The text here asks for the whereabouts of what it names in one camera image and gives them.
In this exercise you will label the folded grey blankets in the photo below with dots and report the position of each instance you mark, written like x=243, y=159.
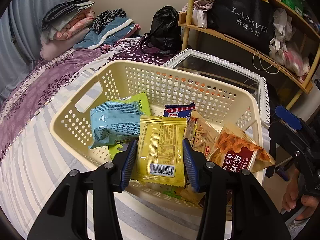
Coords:
x=65, y=6

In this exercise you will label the peach folded quilt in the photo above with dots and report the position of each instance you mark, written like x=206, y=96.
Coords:
x=75, y=22

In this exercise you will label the grey blue curtain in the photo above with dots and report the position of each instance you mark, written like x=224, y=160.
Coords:
x=25, y=17

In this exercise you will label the pale pink cloth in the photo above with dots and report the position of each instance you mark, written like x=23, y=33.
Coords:
x=200, y=5

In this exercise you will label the bright green wafer packet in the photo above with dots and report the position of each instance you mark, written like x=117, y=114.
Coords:
x=141, y=103

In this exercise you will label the person's right hand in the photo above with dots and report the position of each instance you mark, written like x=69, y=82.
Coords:
x=292, y=195

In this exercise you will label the pink and white plastic bag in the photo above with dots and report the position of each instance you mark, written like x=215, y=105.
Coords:
x=295, y=57

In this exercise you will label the dark blue cracker packet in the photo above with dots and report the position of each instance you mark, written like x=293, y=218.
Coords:
x=178, y=111

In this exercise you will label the yellow snack packet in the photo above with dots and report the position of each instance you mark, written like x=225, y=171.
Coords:
x=160, y=145

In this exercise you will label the orange pastry packet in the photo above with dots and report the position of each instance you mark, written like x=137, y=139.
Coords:
x=240, y=150
x=200, y=132

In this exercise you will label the striped blanket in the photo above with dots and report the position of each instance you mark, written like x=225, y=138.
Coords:
x=25, y=180

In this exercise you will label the teal blanket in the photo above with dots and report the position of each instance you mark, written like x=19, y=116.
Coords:
x=110, y=33

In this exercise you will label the white framed glass table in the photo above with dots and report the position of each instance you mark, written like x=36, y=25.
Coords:
x=262, y=90

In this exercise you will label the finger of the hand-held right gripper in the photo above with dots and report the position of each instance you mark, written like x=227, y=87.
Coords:
x=287, y=116
x=280, y=136

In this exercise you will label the grey slipper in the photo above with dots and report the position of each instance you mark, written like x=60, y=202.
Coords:
x=301, y=221

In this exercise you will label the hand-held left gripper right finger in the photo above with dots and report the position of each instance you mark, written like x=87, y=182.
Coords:
x=191, y=165

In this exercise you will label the leopard print cloth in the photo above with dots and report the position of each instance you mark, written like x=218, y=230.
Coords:
x=107, y=16

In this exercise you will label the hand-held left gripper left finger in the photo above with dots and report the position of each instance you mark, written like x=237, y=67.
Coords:
x=128, y=162

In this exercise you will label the wooden shelf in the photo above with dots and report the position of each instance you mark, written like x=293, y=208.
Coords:
x=190, y=15

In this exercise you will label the black shopping bag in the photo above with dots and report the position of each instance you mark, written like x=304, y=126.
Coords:
x=240, y=17

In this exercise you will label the cream perforated plastic basket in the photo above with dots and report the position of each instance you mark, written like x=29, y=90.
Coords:
x=175, y=85

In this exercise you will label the purple floral bedsheet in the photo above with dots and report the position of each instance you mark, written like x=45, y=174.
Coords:
x=50, y=75

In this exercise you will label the light blue snack packet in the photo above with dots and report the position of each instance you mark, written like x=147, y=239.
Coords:
x=112, y=122

